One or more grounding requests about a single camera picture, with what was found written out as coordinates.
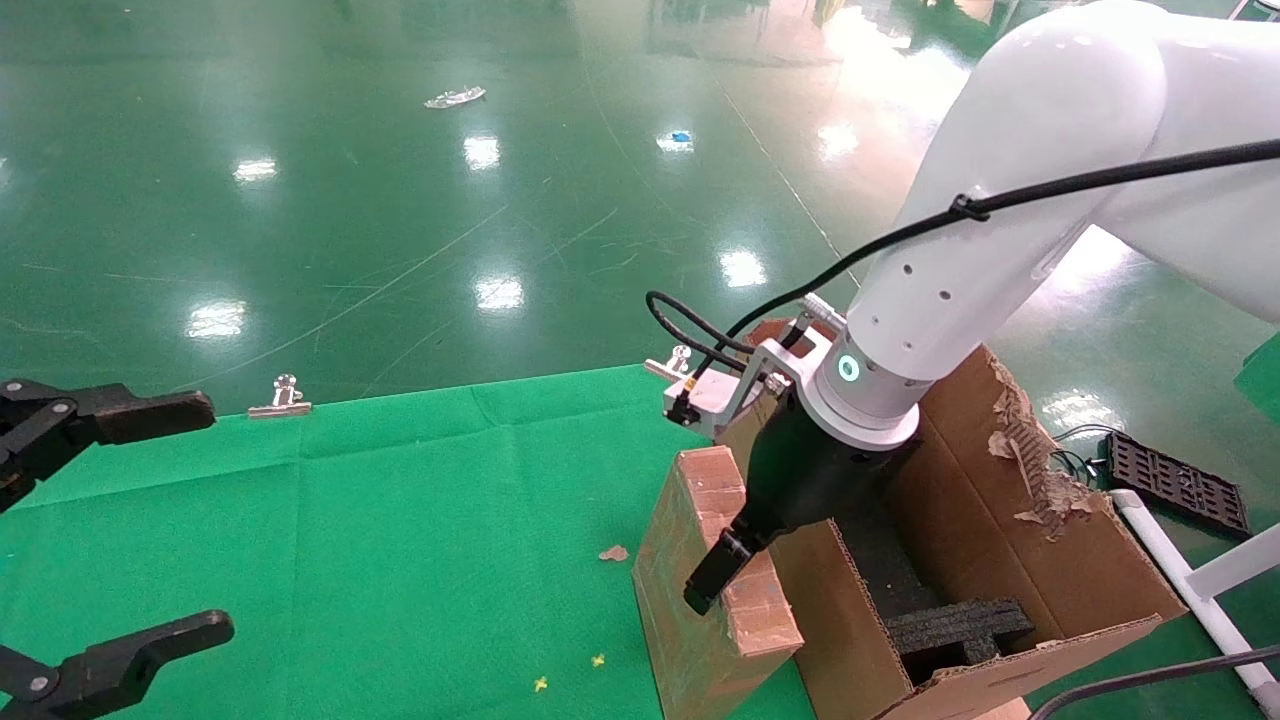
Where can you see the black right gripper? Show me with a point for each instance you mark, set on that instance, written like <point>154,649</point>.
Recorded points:
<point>800,480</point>

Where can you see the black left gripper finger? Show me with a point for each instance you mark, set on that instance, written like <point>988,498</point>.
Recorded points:
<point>120,412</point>
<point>110,668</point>

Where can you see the small brown cardboard box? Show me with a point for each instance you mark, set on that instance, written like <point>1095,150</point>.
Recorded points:
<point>690,620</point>

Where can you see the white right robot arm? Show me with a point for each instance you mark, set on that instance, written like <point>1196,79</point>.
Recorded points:
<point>1000,230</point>

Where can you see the small torn cardboard scrap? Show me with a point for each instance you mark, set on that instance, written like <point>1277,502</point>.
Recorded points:
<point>613,553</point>

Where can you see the large open cardboard carton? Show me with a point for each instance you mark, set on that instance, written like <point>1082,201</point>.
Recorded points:
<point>1080,570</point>

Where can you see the black foam insert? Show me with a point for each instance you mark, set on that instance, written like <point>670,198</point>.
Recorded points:
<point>960,630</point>

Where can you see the green table cloth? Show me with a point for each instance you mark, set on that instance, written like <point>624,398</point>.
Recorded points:
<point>350,550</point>

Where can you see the white floor scrap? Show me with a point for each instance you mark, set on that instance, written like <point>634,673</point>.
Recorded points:
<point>455,97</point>

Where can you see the black plastic grid tray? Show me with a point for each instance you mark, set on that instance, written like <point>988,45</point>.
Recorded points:
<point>1180,485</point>

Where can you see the grey metal camera bracket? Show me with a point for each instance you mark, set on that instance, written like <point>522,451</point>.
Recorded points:
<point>775,362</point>

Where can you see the white tube table frame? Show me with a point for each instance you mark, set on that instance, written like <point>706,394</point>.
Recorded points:
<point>1215,610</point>

